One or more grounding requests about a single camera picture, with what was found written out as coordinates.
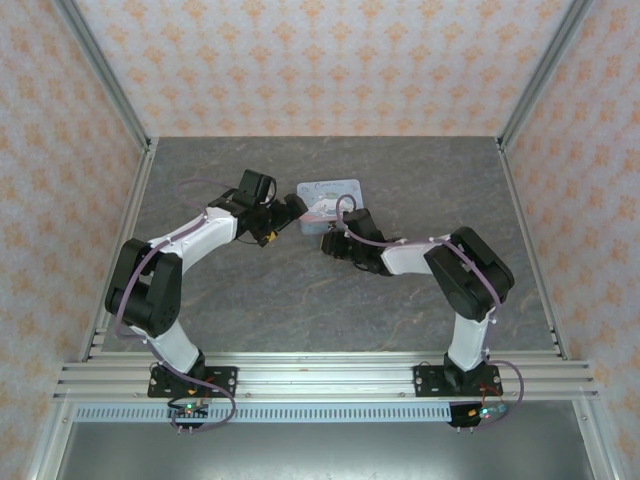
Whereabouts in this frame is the cartoon dog tin box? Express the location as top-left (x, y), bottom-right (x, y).
top-left (296, 178), bottom-right (362, 236)

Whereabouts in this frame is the grey metal sheet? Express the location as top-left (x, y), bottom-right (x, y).
top-left (54, 422), bottom-right (591, 480)

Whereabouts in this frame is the aluminium mounting rail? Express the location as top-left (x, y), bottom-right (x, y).
top-left (52, 352), bottom-right (599, 401)

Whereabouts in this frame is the aluminium table side rail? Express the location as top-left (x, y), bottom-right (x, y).
top-left (27, 137), bottom-right (160, 480)
top-left (496, 137), bottom-right (617, 480)

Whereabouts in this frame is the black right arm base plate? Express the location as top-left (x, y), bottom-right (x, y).
top-left (413, 364), bottom-right (504, 399)

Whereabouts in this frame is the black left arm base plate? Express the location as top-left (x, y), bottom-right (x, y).
top-left (147, 366), bottom-right (239, 399)

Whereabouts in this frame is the grey slotted cable duct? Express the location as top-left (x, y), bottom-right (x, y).
top-left (74, 403), bottom-right (576, 424)

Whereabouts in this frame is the aluminium frame post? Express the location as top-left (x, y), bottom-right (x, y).
top-left (497, 0), bottom-right (596, 152)
top-left (52, 0), bottom-right (154, 152)

